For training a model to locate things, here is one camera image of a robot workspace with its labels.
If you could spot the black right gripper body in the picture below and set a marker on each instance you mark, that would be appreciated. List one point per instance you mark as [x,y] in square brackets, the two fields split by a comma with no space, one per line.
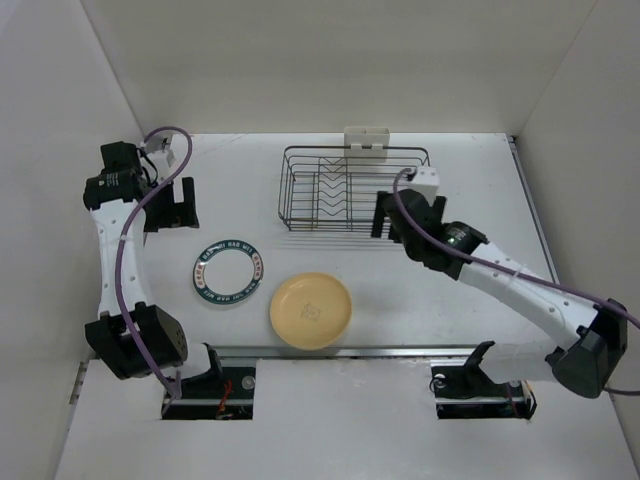
[409,247]

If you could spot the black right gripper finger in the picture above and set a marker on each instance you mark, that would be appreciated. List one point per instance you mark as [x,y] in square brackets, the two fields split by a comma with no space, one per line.
[385,209]
[438,208]

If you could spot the grey wire dish rack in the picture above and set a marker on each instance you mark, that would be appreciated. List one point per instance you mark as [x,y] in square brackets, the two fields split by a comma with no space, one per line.
[334,188]

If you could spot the white plate dark patterned rim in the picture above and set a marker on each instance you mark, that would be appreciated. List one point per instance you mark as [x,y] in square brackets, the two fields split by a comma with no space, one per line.
[227,272]

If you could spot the yellow plate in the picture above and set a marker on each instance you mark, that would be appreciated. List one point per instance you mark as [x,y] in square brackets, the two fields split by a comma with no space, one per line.
[310,311]

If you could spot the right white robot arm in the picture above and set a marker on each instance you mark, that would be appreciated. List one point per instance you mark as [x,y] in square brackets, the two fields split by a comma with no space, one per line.
[588,335]

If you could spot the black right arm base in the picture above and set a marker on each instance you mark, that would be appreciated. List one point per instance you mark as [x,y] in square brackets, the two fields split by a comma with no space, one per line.
[467,394]

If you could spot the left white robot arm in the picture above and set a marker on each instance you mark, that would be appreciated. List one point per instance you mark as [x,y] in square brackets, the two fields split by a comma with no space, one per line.
[131,334]

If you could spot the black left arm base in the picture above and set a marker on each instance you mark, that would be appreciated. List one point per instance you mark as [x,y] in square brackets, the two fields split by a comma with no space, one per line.
[227,395]

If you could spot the white plastic cutlery holder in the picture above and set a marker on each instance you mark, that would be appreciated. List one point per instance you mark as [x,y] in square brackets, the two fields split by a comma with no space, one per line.
[366,144]

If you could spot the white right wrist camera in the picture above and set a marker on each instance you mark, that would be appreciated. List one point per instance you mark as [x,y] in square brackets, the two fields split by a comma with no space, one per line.
[424,180]

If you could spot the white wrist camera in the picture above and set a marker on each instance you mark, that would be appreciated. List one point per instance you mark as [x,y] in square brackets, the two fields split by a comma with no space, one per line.
[159,151]
[424,180]

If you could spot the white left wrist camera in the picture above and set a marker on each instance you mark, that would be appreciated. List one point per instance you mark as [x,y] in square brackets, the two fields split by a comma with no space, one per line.
[159,151]

